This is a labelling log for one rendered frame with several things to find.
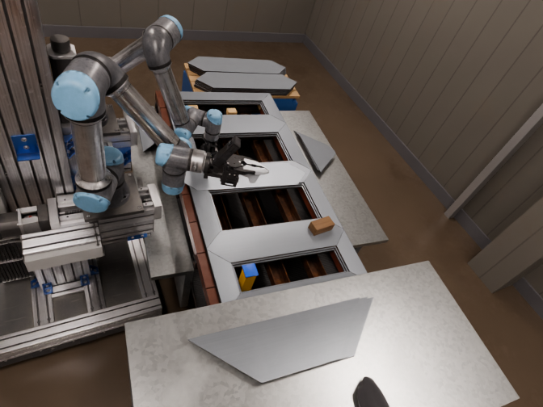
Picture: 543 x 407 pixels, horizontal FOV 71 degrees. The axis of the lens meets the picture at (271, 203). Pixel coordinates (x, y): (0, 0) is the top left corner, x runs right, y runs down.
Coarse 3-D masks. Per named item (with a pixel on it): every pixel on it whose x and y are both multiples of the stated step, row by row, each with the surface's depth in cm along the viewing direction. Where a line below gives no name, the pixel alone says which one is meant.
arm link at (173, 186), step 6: (162, 174) 127; (168, 174) 125; (180, 174) 126; (162, 180) 129; (168, 180) 127; (174, 180) 127; (180, 180) 128; (162, 186) 131; (168, 186) 129; (174, 186) 129; (180, 186) 130; (168, 192) 131; (174, 192) 131; (180, 192) 133
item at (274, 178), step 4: (264, 164) 222; (268, 164) 222; (272, 164) 223; (268, 168) 220; (272, 168) 221; (276, 168) 222; (272, 172) 219; (276, 172) 220; (268, 176) 216; (272, 176) 217; (276, 176) 217; (268, 180) 214; (272, 180) 214; (276, 180) 215; (280, 180) 216; (272, 184) 212; (276, 184) 213; (280, 184) 214
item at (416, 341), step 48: (336, 288) 152; (384, 288) 158; (432, 288) 164; (144, 336) 122; (192, 336) 126; (384, 336) 143; (432, 336) 148; (144, 384) 113; (192, 384) 116; (240, 384) 120; (288, 384) 123; (336, 384) 127; (384, 384) 131; (432, 384) 135; (480, 384) 140
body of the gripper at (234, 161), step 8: (208, 160) 122; (232, 160) 125; (240, 160) 126; (208, 168) 125; (216, 168) 125; (224, 168) 124; (216, 176) 127; (224, 176) 125; (232, 176) 125; (224, 184) 127
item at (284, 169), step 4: (276, 164) 224; (280, 164) 225; (284, 164) 226; (280, 168) 223; (284, 168) 224; (288, 168) 224; (280, 172) 220; (284, 172) 221; (288, 172) 222; (280, 176) 218; (284, 176) 219; (288, 176) 220; (292, 176) 220; (284, 180) 217; (288, 180) 218; (292, 180) 218; (284, 184) 215; (288, 184) 215; (292, 184) 216; (296, 184) 217
